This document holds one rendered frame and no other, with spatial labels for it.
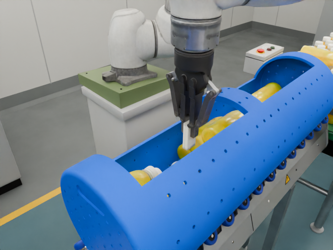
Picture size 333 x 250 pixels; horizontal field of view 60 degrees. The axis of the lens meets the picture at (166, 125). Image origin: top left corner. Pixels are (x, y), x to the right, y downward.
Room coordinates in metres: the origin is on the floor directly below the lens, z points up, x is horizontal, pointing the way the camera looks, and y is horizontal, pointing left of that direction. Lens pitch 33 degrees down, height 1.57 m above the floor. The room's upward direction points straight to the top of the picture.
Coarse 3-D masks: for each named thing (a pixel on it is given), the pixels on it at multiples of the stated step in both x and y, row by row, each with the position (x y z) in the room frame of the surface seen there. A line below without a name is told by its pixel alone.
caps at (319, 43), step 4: (332, 32) 1.76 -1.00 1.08; (332, 36) 1.74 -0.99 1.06; (324, 40) 1.66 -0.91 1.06; (328, 40) 1.61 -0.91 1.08; (316, 44) 1.57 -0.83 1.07; (320, 44) 1.56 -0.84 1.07; (328, 44) 1.58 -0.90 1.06; (332, 44) 1.54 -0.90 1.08; (320, 48) 1.50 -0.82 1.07; (324, 48) 1.50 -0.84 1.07; (332, 48) 1.47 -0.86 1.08
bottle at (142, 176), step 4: (132, 172) 0.49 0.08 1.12; (136, 172) 0.49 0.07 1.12; (140, 172) 0.49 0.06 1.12; (144, 172) 0.49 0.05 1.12; (148, 172) 0.50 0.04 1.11; (136, 176) 0.47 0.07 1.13; (140, 176) 0.48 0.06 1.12; (144, 176) 0.48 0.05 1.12; (148, 176) 0.49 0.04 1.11; (136, 180) 0.46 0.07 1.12; (140, 180) 0.47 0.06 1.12; (144, 180) 0.47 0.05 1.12; (148, 180) 0.48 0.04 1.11; (140, 184) 0.46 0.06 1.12; (144, 184) 0.46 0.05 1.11
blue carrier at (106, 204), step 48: (240, 96) 0.65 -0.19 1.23; (288, 96) 0.70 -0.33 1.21; (144, 144) 0.61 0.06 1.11; (240, 144) 0.50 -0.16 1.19; (288, 144) 0.60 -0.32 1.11; (96, 192) 0.33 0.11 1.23; (144, 192) 0.34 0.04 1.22; (192, 192) 0.37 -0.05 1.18; (240, 192) 0.44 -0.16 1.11; (96, 240) 0.35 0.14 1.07; (144, 240) 0.28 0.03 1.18; (192, 240) 0.32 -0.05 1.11
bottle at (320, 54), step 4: (304, 48) 1.30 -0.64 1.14; (308, 48) 1.30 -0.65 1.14; (312, 48) 1.29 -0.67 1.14; (316, 48) 1.29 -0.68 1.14; (304, 52) 1.29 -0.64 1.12; (308, 52) 1.28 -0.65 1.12; (312, 52) 1.27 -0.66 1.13; (316, 52) 1.26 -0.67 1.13; (320, 52) 1.26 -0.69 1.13; (324, 52) 1.25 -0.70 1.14; (328, 52) 1.24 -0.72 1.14; (332, 52) 1.24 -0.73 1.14; (316, 56) 1.25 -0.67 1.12; (320, 56) 1.24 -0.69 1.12; (324, 56) 1.23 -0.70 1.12; (328, 56) 1.23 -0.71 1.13; (332, 56) 1.22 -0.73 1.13; (324, 60) 1.23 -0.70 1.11; (328, 60) 1.22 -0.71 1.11; (332, 60) 1.21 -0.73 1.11; (328, 64) 1.22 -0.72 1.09; (332, 64) 1.22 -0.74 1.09
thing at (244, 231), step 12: (324, 132) 0.96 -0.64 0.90; (324, 144) 0.95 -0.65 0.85; (312, 156) 0.86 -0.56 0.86; (300, 168) 0.79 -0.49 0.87; (288, 180) 0.72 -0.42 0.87; (276, 192) 0.66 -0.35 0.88; (264, 204) 0.60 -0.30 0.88; (276, 204) 0.65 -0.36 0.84; (252, 216) 0.56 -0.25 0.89; (264, 216) 0.59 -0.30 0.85; (240, 228) 0.51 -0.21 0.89; (252, 228) 0.54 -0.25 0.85; (228, 240) 0.47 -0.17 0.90; (240, 240) 0.50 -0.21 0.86
